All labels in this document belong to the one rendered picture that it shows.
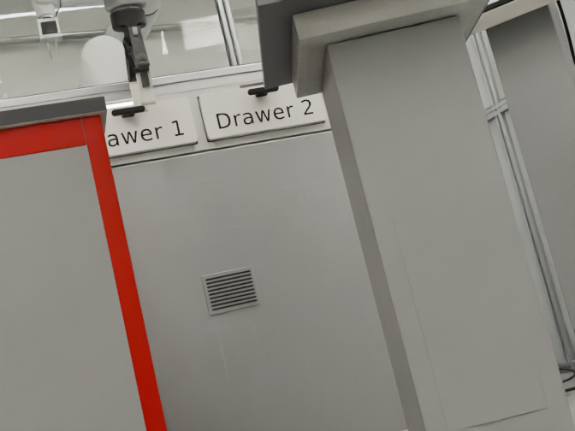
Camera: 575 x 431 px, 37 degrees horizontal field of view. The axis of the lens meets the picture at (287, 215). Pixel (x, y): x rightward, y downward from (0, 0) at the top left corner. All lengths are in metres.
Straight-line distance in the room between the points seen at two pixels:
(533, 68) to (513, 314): 1.03
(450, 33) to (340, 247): 0.85
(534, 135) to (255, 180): 0.67
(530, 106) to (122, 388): 1.25
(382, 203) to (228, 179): 0.83
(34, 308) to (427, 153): 0.61
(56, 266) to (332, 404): 0.86
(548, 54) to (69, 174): 1.23
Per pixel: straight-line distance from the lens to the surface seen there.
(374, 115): 1.25
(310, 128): 2.08
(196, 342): 1.93
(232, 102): 2.04
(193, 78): 2.06
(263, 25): 1.26
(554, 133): 2.13
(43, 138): 1.38
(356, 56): 1.27
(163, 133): 1.99
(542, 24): 2.19
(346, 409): 2.00
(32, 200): 1.36
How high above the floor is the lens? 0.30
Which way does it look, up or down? 9 degrees up
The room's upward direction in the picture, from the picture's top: 14 degrees counter-clockwise
